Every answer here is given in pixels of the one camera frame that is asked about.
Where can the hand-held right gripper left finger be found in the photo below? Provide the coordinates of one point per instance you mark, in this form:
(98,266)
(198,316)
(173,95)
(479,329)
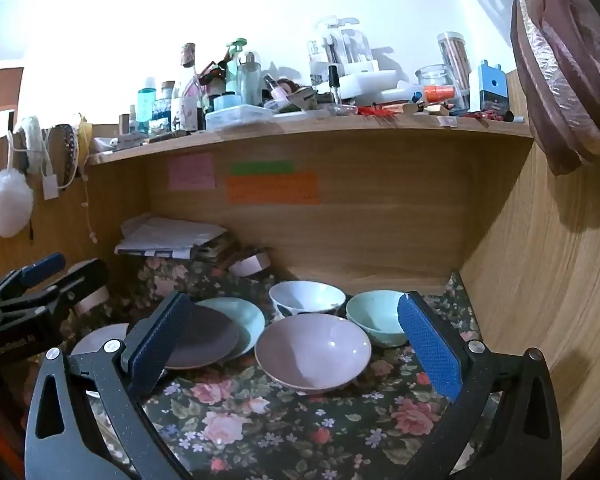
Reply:
(155,350)

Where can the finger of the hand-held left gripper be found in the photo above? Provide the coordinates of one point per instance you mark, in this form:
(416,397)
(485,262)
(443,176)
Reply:
(75,282)
(42,266)

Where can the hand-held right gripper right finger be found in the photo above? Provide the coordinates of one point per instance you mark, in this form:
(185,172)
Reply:
(430,345)

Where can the white plate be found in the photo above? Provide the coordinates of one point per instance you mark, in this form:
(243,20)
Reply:
(97,340)

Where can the green bowl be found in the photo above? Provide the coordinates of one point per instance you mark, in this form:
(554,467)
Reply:
(375,315)

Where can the green plate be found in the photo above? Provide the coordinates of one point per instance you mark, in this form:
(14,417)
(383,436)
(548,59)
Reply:
(247,317)

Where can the pink bowl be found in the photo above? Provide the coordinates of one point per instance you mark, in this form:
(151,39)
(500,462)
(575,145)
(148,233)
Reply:
(310,355)

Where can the white bowl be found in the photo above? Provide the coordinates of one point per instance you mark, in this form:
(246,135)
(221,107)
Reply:
(305,297)

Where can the pink mug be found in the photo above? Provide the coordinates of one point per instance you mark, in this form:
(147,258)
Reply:
(92,302)

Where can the white fluffy pompom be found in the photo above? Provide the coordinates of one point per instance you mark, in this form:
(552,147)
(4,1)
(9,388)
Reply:
(9,205)

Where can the white paper tag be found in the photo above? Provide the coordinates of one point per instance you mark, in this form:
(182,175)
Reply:
(51,187)

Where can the stack of white papers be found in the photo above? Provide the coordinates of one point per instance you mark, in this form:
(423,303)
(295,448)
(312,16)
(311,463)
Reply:
(170,235)

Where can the pile of notebooks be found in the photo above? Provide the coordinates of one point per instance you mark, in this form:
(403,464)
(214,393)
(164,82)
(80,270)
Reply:
(217,252)

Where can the yellow hanging pouch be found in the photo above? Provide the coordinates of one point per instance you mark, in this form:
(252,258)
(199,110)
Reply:
(83,135)

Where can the floral tablecloth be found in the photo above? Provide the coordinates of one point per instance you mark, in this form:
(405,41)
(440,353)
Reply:
(280,425)

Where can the white cosmetic tube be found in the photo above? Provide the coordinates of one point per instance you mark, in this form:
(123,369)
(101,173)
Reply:
(132,140)

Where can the pink sticky note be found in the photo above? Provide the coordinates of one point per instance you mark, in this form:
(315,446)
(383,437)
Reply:
(191,171)

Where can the short blue glass bottle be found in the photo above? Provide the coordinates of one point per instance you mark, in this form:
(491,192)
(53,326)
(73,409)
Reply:
(161,115)

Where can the tall blue liquid bottle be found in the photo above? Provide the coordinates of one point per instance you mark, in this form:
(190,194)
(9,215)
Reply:
(145,102)

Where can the orange sticky note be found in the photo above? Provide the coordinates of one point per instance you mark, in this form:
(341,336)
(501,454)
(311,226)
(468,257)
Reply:
(272,188)

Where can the clear labelled glass bottle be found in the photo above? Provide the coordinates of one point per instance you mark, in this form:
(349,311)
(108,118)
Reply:
(187,107)

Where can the green sticky note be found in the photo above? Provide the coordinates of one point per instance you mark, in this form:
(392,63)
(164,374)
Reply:
(262,167)

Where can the clear plastic container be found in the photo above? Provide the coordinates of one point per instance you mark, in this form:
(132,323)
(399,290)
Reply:
(240,117)

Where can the light blue box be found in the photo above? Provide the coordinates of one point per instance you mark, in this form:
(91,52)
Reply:
(227,102)

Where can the red tassel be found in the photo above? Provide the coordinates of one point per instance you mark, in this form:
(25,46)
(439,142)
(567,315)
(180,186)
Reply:
(377,110)

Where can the orange capped tube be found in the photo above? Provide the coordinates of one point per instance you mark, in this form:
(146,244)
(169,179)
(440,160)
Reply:
(440,93)

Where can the blue pencil sharpener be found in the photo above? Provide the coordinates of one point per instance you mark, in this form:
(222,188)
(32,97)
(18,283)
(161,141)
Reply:
(493,90)

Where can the green pump bottle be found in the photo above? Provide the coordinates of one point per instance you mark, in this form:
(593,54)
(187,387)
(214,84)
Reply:
(234,72)

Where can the clear bottle silver cap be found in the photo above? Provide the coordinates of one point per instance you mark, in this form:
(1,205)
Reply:
(250,82)

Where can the empty glass jar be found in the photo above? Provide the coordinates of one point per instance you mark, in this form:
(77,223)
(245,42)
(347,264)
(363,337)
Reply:
(432,76)

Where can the black capped clear tube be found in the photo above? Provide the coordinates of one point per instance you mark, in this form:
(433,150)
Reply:
(334,85)

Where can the pink cosmetic bottle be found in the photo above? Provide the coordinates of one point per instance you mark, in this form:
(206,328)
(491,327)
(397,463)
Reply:
(278,91)

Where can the clear jar of pencils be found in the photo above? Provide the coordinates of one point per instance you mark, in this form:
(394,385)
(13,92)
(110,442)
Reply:
(455,60)

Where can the packaged makeup brush set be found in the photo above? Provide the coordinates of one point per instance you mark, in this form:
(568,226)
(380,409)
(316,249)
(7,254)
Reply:
(345,50)

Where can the pink curtain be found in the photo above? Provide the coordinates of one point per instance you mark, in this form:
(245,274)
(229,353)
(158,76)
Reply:
(555,60)

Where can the wooden wall cabinet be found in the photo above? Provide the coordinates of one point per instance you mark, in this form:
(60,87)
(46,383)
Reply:
(0,87)

